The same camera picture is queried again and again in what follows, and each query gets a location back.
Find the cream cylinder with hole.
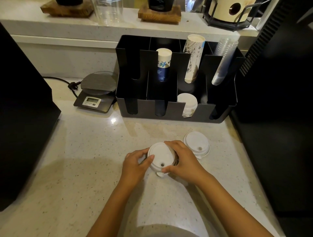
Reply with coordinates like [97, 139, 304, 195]
[208, 0, 257, 23]

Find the black wire holder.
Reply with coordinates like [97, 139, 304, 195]
[202, 0, 269, 32]

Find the person's left hand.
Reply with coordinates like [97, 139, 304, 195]
[119, 148, 155, 189]

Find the person's grey shirt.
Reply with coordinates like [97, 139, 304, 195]
[136, 224, 202, 237]

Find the person's right forearm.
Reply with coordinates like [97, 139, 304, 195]
[195, 171, 275, 237]

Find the person's left forearm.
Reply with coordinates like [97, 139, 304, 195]
[86, 179, 138, 237]

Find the black machine with vent slats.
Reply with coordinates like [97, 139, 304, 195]
[229, 0, 313, 237]

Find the clear glass cup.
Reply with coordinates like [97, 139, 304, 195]
[91, 0, 124, 26]

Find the wooden block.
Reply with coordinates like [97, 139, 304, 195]
[137, 4, 182, 24]
[40, 0, 95, 18]

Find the black machine with flat side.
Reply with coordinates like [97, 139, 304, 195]
[0, 21, 62, 212]

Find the black vessel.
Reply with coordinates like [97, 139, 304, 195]
[147, 0, 176, 13]
[55, 0, 84, 7]

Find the black cup organizer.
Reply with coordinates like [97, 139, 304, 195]
[115, 35, 246, 124]

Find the stack of white lids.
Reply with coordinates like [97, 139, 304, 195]
[177, 93, 198, 118]

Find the person's right hand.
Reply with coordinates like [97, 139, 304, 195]
[161, 140, 210, 187]

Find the grey digital scale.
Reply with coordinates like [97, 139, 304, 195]
[73, 71, 118, 113]

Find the white cup lid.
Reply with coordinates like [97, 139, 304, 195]
[183, 132, 210, 160]
[147, 142, 176, 178]

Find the stack of blue-white paper cups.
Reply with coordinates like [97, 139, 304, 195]
[156, 48, 172, 82]

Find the black power cable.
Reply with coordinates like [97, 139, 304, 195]
[43, 76, 82, 98]

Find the stack of clear plastic cups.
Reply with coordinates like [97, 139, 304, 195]
[211, 37, 239, 86]

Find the stack of tall printed paper cups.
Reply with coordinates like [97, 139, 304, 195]
[183, 34, 206, 84]

